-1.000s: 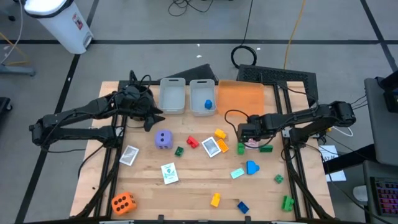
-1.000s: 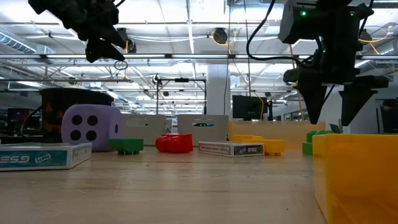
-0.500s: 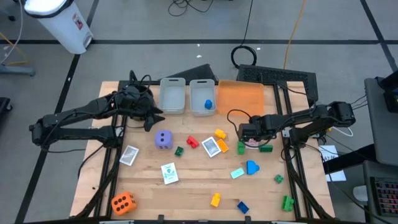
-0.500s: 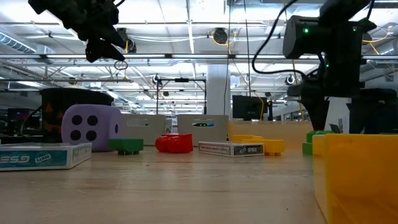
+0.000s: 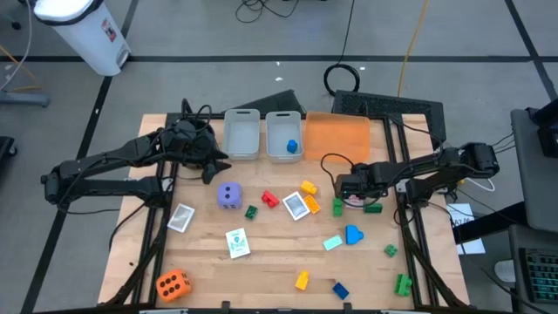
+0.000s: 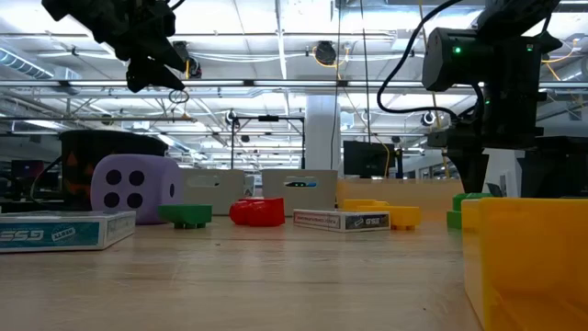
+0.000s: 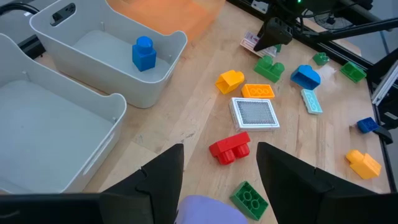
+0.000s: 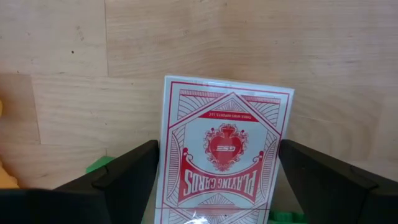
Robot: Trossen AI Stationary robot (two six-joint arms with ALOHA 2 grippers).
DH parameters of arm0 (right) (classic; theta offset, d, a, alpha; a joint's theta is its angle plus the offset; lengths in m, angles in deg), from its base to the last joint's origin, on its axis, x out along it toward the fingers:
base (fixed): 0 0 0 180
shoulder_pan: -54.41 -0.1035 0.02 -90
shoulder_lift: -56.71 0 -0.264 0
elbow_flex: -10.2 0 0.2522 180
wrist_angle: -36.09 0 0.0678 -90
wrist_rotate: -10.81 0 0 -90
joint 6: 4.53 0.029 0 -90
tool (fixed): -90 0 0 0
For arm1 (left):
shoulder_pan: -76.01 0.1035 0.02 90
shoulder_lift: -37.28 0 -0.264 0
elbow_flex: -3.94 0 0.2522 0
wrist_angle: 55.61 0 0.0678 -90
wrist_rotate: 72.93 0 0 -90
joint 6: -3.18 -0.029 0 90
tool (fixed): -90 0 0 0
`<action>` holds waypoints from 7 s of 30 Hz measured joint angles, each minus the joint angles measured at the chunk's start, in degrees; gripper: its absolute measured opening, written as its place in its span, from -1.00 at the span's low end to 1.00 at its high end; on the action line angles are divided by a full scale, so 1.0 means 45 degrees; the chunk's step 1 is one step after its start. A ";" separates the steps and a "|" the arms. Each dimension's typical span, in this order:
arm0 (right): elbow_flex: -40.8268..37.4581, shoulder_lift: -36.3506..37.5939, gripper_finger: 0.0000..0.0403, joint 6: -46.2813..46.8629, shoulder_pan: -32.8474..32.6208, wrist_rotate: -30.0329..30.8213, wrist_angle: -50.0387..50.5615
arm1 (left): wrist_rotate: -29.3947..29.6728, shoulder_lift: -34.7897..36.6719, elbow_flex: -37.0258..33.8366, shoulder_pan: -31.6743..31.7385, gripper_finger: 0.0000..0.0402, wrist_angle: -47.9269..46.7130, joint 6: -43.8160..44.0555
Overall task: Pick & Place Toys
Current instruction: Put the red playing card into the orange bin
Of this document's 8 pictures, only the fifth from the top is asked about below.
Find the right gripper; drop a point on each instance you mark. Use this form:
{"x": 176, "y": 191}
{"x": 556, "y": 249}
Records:
{"x": 359, "y": 183}

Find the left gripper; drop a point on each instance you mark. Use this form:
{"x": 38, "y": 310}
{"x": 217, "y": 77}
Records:
{"x": 192, "y": 144}

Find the green long toy brick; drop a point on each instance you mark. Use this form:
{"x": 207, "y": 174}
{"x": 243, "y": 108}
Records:
{"x": 373, "y": 209}

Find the purple foam dice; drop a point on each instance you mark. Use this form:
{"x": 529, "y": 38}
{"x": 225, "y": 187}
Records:
{"x": 224, "y": 201}

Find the yellow toy block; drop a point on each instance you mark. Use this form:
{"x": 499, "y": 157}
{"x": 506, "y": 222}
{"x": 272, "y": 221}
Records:
{"x": 308, "y": 187}
{"x": 302, "y": 281}

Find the red toy block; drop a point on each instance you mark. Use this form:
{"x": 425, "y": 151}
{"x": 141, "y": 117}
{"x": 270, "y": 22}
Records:
{"x": 269, "y": 199}

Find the blue rounded toy block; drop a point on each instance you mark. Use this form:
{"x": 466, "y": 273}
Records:
{"x": 292, "y": 147}

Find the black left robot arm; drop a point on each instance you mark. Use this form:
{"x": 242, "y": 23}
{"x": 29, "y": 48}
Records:
{"x": 100, "y": 160}

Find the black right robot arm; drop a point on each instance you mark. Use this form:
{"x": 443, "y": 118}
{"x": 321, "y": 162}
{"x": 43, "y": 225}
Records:
{"x": 436, "y": 163}

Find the green two-stud toy block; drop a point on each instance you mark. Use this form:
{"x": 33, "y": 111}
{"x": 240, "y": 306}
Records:
{"x": 403, "y": 285}
{"x": 338, "y": 208}

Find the grey plastic bin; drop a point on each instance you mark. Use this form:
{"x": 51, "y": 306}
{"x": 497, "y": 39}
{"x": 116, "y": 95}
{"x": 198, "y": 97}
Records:
{"x": 242, "y": 139}
{"x": 279, "y": 131}

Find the translucent orange tray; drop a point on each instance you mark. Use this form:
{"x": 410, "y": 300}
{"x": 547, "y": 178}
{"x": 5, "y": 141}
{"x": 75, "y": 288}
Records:
{"x": 338, "y": 135}

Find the blue heart-shaped toy block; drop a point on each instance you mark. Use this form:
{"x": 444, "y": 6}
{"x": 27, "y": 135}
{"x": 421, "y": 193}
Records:
{"x": 352, "y": 235}

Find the dark green toy block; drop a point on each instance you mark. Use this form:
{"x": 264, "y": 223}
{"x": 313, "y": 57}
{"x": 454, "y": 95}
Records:
{"x": 251, "y": 212}

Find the mint flat toy brick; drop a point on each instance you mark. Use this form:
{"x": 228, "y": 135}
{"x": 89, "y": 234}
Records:
{"x": 332, "y": 243}

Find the small green toy block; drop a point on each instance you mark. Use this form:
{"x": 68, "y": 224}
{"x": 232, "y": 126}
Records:
{"x": 390, "y": 250}

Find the black perforated metal panel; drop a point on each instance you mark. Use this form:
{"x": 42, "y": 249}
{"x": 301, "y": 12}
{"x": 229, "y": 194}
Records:
{"x": 383, "y": 104}

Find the white card green emblem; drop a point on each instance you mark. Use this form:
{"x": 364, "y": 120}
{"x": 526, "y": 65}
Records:
{"x": 237, "y": 244}

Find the black flat panel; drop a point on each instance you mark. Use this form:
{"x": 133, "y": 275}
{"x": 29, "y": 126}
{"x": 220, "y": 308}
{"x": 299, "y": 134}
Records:
{"x": 279, "y": 102}

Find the yellow connector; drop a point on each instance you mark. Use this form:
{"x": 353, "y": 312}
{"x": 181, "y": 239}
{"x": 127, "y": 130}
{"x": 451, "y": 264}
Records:
{"x": 458, "y": 179}

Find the dark blue toy brick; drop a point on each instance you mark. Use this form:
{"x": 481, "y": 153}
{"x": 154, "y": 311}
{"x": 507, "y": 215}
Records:
{"x": 340, "y": 291}

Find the white paper sheet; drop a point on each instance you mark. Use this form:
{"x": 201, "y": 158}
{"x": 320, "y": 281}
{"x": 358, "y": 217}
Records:
{"x": 466, "y": 216}

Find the black desk foot bar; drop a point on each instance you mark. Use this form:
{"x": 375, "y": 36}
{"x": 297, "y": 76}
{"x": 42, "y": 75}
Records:
{"x": 488, "y": 222}

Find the orange foam dice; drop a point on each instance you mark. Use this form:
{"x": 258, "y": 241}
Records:
{"x": 173, "y": 293}

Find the white computer mouse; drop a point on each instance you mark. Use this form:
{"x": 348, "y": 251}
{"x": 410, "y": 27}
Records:
{"x": 505, "y": 270}

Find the grey desk with keyboard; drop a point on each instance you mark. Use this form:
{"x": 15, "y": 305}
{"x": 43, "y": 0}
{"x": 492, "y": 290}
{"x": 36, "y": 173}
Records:
{"x": 523, "y": 237}

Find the white trash bin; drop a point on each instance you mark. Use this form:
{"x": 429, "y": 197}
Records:
{"x": 87, "y": 39}

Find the black desk device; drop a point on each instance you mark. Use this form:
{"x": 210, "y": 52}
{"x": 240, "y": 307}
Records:
{"x": 550, "y": 139}

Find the grey stand base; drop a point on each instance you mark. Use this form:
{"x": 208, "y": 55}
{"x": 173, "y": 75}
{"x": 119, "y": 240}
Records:
{"x": 24, "y": 98}

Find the backlit keyboard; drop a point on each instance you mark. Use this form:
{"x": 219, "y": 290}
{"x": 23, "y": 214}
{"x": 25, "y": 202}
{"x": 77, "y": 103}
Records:
{"x": 540, "y": 275}

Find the black chair base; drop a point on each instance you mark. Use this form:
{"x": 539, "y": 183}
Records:
{"x": 6, "y": 150}

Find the black aluminium table frame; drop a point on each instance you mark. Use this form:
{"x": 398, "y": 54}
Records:
{"x": 220, "y": 116}

